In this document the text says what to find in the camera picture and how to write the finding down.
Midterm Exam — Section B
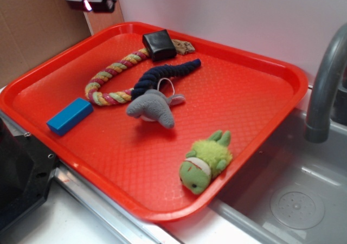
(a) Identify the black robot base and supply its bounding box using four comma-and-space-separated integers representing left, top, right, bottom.
1, 120, 58, 233

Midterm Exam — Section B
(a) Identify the brown cardboard panel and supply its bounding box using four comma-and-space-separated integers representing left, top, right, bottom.
1, 0, 91, 87

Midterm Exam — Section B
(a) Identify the black rectangular block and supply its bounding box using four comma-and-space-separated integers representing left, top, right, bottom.
142, 29, 177, 62

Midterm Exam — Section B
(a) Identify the brown cork piece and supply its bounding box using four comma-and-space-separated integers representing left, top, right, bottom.
172, 39, 195, 55

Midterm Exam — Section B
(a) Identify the blue rectangular block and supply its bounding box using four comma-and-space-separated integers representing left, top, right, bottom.
46, 98, 93, 136

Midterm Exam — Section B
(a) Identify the grey plush shark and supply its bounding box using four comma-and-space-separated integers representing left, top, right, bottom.
126, 89, 185, 129

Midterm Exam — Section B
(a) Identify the red plastic tray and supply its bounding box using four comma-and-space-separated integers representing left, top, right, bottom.
1, 22, 308, 222

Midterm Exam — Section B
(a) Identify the green plush turtle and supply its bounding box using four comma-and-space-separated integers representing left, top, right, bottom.
179, 130, 233, 195

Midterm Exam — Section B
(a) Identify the grey faucet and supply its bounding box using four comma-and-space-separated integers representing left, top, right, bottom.
304, 24, 346, 143

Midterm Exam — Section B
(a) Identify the grey plastic sink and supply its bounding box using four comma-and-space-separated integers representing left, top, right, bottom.
210, 110, 346, 243

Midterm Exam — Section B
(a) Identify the multicolour braided rope toy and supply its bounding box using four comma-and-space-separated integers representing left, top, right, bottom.
85, 48, 150, 106

